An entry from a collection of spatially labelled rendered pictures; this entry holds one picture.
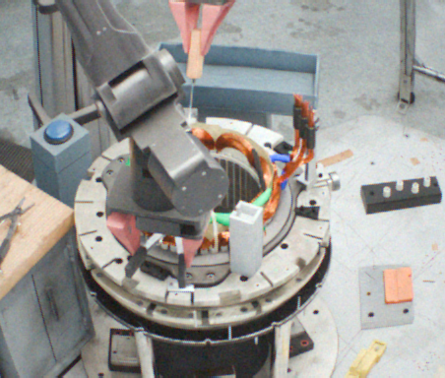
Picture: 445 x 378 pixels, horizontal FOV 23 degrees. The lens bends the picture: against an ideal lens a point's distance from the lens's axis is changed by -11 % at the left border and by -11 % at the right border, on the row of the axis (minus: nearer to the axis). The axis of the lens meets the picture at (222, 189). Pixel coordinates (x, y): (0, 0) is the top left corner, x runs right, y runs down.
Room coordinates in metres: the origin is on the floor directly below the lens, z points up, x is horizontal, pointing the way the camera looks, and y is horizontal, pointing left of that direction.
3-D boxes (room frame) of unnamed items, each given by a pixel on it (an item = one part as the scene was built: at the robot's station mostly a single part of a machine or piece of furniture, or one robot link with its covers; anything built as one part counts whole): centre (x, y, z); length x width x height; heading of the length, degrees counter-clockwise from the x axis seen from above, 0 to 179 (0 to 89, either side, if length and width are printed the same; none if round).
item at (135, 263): (0.89, 0.10, 1.17); 0.04 x 0.01 x 0.02; 153
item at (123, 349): (1.03, 0.15, 0.83); 0.05 x 0.04 x 0.02; 177
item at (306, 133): (1.06, -0.10, 1.21); 0.04 x 0.04 x 0.03; 59
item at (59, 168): (1.27, 0.24, 0.91); 0.07 x 0.07 x 0.25; 44
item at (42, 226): (1.06, 0.33, 1.05); 0.20 x 0.19 x 0.02; 143
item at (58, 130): (1.27, 0.24, 1.04); 0.04 x 0.04 x 0.01
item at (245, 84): (1.37, -0.02, 0.92); 0.25 x 0.11 x 0.28; 81
